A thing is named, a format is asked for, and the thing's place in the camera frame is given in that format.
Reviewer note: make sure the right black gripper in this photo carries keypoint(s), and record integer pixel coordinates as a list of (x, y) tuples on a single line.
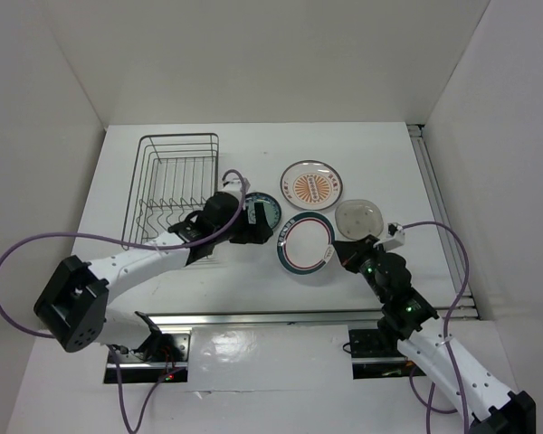
[(350, 251)]

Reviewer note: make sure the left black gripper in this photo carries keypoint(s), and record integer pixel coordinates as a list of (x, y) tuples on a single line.
[(254, 233)]

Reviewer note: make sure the teal red rimmed plate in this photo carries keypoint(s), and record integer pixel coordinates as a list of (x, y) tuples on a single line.
[(305, 243)]

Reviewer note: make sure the orange sunburst white plate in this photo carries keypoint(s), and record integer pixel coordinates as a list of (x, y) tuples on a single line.
[(311, 185)]

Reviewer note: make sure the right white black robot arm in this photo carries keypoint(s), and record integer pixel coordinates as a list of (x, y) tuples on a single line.
[(485, 404)]

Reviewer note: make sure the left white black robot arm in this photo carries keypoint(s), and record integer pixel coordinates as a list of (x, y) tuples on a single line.
[(75, 304)]

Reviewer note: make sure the blue floral small plate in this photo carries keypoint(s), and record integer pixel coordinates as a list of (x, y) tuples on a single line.
[(271, 205)]

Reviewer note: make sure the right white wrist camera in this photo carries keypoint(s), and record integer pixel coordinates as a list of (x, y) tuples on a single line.
[(394, 238)]

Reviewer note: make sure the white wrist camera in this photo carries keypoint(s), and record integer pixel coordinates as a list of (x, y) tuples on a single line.
[(394, 238), (236, 187)]

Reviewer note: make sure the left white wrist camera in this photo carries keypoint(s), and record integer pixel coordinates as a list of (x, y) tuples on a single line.
[(236, 187)]

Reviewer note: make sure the grey wire dish rack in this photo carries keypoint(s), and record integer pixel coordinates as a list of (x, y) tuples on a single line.
[(173, 175)]

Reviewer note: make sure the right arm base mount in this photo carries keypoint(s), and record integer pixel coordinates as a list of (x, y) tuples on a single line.
[(375, 356)]

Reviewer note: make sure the aluminium side rail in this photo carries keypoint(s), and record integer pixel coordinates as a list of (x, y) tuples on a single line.
[(467, 307)]

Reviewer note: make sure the aluminium front rail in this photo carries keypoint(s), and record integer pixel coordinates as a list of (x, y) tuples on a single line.
[(288, 318)]

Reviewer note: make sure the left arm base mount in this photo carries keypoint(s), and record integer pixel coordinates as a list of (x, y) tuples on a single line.
[(158, 357)]

